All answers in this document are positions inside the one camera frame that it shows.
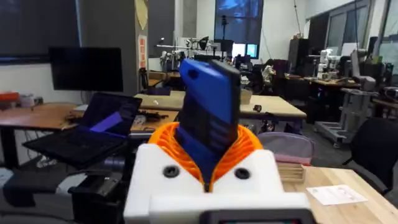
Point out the white round container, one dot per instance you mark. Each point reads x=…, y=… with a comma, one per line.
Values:
x=27, y=100

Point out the black computer monitor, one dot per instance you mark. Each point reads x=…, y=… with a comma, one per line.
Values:
x=86, y=69

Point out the black office chair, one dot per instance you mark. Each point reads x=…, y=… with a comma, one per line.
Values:
x=376, y=149

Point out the blue electric screwdriver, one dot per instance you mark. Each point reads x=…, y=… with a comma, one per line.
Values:
x=208, y=102

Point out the white paper sheet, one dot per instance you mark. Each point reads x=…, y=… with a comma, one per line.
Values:
x=335, y=194

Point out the black laptop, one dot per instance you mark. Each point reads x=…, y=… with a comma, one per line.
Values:
x=77, y=143

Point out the pale wooden table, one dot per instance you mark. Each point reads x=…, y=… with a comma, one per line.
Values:
x=273, y=105

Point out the brown wooden desk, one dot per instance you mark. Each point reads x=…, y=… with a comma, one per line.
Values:
x=40, y=116

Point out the right gripper white and orange right finger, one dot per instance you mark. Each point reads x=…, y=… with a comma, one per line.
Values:
x=261, y=174

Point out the grey robot stand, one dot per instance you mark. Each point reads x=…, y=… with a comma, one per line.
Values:
x=354, y=112

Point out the stack of wooden pieces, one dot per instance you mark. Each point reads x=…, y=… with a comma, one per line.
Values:
x=290, y=172

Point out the orange box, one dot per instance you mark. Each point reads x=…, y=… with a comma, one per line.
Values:
x=8, y=96

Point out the right gripper white and orange left finger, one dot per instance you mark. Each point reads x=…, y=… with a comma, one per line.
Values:
x=155, y=161

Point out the pink and grey bag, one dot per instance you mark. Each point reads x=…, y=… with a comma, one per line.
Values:
x=287, y=146

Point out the black box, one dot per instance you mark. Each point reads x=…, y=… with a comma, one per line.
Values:
x=96, y=199

